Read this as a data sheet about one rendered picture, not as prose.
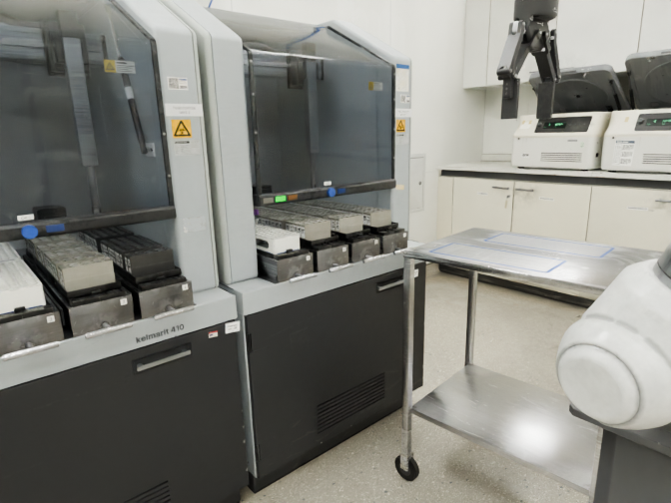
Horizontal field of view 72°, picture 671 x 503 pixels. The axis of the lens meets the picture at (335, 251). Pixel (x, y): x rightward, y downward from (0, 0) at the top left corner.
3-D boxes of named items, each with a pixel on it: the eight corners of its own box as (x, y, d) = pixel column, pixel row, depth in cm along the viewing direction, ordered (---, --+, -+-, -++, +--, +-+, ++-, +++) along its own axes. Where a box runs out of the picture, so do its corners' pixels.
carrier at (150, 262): (173, 268, 127) (170, 248, 125) (176, 269, 125) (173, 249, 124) (129, 277, 119) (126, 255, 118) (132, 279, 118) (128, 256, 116)
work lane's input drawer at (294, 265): (185, 247, 190) (182, 225, 187) (216, 241, 198) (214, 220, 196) (286, 286, 136) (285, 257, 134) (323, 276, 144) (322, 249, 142)
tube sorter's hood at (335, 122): (188, 194, 176) (169, 11, 160) (314, 180, 214) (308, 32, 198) (260, 207, 138) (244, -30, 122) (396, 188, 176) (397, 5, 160)
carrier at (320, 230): (328, 237, 161) (327, 220, 160) (331, 238, 160) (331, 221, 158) (301, 242, 154) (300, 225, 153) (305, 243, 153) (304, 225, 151)
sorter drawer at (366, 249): (250, 235, 209) (248, 215, 206) (275, 230, 217) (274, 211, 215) (360, 265, 155) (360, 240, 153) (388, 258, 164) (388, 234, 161)
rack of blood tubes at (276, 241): (228, 243, 163) (227, 226, 162) (253, 239, 169) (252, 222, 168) (275, 258, 141) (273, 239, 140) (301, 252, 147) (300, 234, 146)
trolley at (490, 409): (392, 474, 162) (394, 249, 142) (458, 416, 194) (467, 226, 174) (604, 601, 117) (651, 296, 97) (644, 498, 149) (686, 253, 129)
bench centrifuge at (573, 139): (508, 168, 327) (514, 72, 311) (551, 163, 365) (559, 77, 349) (590, 172, 285) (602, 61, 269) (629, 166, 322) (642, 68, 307)
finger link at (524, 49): (543, 33, 84) (540, 27, 83) (518, 80, 82) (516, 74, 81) (522, 37, 87) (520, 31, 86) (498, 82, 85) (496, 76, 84)
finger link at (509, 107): (520, 78, 83) (518, 78, 82) (517, 118, 84) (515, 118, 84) (504, 80, 85) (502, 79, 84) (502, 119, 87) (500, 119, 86)
